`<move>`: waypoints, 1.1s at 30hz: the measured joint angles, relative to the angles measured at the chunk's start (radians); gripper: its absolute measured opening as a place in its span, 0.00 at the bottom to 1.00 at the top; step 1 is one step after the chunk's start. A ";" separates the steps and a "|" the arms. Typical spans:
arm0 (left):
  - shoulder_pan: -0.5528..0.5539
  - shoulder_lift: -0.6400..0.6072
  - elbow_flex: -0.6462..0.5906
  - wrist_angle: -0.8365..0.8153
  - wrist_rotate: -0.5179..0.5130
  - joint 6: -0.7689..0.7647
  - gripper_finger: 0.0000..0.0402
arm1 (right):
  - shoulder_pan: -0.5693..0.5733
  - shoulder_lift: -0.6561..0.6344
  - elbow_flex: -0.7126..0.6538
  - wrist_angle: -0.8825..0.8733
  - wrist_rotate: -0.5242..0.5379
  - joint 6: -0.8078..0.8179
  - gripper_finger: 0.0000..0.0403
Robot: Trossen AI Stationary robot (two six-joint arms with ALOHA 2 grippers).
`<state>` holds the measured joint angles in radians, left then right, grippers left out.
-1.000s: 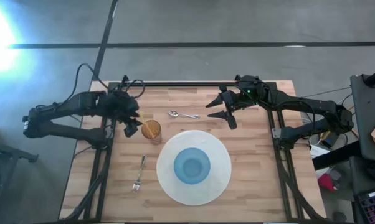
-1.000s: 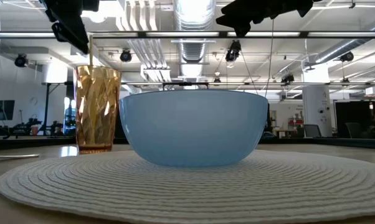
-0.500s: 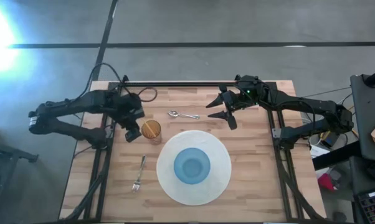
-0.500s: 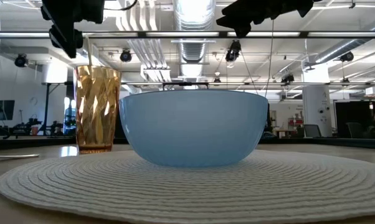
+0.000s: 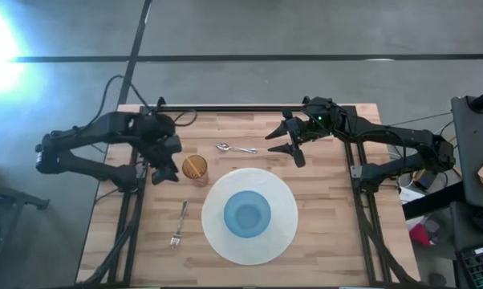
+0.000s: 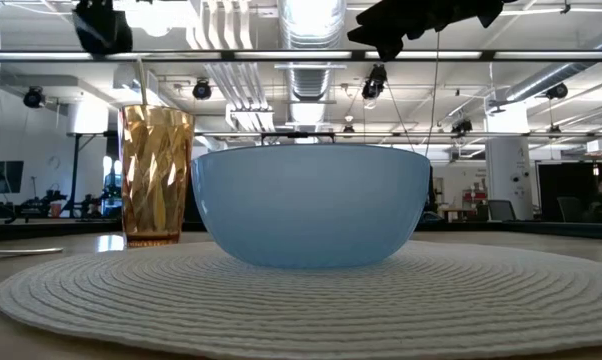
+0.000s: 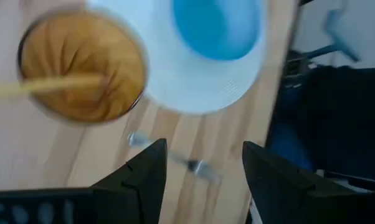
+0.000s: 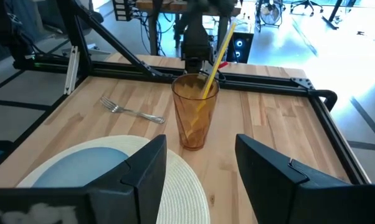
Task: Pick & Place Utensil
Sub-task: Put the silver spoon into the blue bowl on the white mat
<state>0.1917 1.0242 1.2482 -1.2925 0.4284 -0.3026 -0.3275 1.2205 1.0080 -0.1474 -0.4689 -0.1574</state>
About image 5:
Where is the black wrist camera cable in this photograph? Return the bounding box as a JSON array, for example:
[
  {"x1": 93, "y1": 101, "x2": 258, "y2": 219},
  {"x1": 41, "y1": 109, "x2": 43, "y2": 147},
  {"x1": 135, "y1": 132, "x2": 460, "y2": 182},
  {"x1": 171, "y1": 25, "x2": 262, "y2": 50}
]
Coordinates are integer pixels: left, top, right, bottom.
[{"x1": 172, "y1": 109, "x2": 199, "y2": 128}]

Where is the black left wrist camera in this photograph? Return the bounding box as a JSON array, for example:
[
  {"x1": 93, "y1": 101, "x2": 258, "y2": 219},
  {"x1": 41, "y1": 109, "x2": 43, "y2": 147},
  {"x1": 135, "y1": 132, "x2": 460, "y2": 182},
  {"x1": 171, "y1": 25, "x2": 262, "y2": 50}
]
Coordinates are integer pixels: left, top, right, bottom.
[{"x1": 160, "y1": 134, "x2": 184, "y2": 156}]

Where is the white plate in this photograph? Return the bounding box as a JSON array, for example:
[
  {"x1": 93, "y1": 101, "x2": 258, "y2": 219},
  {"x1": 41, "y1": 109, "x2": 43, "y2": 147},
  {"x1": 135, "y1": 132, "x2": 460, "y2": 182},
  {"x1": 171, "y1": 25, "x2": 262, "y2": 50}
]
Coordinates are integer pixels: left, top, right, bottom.
[{"x1": 201, "y1": 167, "x2": 299, "y2": 267}]

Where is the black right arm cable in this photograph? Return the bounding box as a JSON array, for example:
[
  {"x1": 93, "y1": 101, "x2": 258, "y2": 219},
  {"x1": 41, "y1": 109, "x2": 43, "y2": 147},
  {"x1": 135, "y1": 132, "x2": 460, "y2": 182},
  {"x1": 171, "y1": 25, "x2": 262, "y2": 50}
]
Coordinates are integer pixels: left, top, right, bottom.
[{"x1": 360, "y1": 127, "x2": 408, "y2": 162}]

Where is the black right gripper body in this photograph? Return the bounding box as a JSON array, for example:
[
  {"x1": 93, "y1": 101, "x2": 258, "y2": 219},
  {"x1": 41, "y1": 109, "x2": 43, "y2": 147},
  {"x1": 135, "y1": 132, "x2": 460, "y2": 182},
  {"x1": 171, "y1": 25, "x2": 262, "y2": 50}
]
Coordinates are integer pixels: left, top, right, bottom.
[{"x1": 283, "y1": 104, "x2": 337, "y2": 144}]

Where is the grey desk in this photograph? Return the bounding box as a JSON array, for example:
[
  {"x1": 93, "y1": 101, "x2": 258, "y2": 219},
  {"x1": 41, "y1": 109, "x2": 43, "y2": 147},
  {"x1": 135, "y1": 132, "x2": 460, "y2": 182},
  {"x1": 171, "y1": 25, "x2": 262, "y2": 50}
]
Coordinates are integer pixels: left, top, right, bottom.
[{"x1": 450, "y1": 95, "x2": 483, "y2": 210}]

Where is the white paper sheet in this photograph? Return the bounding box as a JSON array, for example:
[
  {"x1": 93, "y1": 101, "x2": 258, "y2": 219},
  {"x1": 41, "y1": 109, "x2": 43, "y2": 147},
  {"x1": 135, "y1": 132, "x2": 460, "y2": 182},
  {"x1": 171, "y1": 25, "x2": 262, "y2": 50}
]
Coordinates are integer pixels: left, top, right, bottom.
[{"x1": 399, "y1": 186, "x2": 428, "y2": 207}]

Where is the black power box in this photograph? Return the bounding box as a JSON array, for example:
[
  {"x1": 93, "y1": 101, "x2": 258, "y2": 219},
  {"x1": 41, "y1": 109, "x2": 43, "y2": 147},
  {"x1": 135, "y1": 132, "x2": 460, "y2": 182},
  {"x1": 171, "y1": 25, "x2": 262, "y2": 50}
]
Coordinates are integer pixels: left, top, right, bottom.
[{"x1": 412, "y1": 166, "x2": 444, "y2": 191}]

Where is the silver spoon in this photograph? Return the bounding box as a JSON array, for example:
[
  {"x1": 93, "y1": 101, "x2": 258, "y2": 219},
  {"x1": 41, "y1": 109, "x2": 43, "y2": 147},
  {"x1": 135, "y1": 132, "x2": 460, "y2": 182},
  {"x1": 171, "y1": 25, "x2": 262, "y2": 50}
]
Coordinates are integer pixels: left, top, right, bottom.
[{"x1": 215, "y1": 142, "x2": 259, "y2": 155}]

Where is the black aluminium table frame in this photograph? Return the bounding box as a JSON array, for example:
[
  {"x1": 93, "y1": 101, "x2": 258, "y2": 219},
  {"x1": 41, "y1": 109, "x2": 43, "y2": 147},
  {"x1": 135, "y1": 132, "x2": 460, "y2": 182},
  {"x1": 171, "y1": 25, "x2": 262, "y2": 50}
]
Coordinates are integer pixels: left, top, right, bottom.
[{"x1": 76, "y1": 104, "x2": 418, "y2": 287}]

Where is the black floor stand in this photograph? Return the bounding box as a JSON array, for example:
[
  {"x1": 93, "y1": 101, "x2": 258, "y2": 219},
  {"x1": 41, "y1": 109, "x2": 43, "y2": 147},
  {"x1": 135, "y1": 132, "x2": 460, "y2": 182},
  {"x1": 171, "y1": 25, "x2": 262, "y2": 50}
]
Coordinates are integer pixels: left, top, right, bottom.
[{"x1": 0, "y1": 160, "x2": 51, "y2": 289}]

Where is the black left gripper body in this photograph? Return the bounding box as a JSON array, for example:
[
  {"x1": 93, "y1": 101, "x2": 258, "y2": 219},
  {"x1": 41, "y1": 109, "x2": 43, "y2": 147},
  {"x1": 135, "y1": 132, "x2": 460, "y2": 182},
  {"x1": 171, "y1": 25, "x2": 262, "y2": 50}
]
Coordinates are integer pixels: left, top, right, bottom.
[{"x1": 147, "y1": 134, "x2": 183, "y2": 169}]

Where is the amber translucent cup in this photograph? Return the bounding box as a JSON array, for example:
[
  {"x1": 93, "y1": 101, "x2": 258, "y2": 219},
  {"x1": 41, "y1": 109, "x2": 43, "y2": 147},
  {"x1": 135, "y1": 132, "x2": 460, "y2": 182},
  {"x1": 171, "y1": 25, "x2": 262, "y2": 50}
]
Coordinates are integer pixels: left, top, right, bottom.
[{"x1": 181, "y1": 154, "x2": 209, "y2": 188}]

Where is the red object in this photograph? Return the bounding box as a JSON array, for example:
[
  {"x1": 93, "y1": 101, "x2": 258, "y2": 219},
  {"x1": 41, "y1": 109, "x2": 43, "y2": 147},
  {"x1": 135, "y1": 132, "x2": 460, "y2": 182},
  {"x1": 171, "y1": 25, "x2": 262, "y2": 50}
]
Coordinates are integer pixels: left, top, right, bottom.
[{"x1": 408, "y1": 222, "x2": 433, "y2": 247}]

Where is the blue bowl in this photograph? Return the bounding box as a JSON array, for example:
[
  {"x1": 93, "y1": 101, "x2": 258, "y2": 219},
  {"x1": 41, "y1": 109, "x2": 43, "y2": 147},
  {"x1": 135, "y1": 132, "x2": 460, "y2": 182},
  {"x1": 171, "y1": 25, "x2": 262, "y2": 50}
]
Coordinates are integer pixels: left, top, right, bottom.
[{"x1": 223, "y1": 189, "x2": 272, "y2": 238}]

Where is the black desk leg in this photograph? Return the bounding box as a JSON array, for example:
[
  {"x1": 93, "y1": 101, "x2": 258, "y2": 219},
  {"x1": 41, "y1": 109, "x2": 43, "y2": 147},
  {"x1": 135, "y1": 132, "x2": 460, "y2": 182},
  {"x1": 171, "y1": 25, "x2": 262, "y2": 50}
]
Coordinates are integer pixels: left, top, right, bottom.
[{"x1": 401, "y1": 180, "x2": 468, "y2": 220}]

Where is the silver fork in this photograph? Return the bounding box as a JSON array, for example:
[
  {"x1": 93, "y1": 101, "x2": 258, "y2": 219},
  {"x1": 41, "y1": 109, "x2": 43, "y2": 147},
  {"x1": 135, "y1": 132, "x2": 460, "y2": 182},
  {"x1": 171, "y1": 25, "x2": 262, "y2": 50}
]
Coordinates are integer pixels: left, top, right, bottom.
[{"x1": 169, "y1": 199, "x2": 190, "y2": 250}]

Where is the long black arm cable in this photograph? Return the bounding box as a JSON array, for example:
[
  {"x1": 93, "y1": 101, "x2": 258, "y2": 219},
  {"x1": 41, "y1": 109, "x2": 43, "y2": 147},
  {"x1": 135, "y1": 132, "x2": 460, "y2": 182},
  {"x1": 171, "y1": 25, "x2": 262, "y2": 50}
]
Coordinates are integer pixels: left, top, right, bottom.
[{"x1": 80, "y1": 74, "x2": 151, "y2": 130}]

